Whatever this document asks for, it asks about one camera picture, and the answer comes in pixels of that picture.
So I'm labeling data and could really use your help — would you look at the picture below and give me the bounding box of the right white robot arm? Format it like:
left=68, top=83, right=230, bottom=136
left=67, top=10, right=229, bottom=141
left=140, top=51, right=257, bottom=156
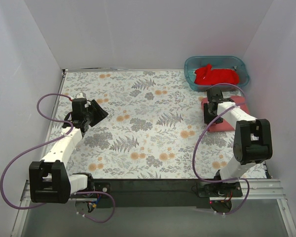
left=202, top=87, right=273, bottom=196

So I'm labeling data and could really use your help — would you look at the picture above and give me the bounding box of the teal plastic bin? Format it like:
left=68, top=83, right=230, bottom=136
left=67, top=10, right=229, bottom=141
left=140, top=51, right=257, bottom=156
left=184, top=55, right=250, bottom=92

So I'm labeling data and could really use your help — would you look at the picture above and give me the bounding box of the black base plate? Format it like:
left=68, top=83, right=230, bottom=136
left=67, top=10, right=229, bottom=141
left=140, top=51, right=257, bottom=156
left=91, top=179, right=244, bottom=209

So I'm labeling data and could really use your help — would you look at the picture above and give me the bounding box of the aluminium frame rail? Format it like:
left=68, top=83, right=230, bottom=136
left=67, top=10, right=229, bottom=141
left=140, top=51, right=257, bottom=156
left=12, top=179, right=296, bottom=237

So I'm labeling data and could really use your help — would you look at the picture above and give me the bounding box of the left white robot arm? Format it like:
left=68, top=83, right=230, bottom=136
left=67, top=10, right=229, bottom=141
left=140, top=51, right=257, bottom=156
left=29, top=92, right=108, bottom=203

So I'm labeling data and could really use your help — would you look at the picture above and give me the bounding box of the floral table mat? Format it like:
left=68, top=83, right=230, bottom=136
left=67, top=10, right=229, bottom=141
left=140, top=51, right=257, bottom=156
left=56, top=70, right=234, bottom=179

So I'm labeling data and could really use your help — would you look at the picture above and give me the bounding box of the red t shirt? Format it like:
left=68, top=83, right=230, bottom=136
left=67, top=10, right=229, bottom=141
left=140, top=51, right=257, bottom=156
left=194, top=64, right=240, bottom=85

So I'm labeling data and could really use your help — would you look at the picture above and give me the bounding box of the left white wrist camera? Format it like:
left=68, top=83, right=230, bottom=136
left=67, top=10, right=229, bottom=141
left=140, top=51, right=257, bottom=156
left=75, top=92, right=87, bottom=99

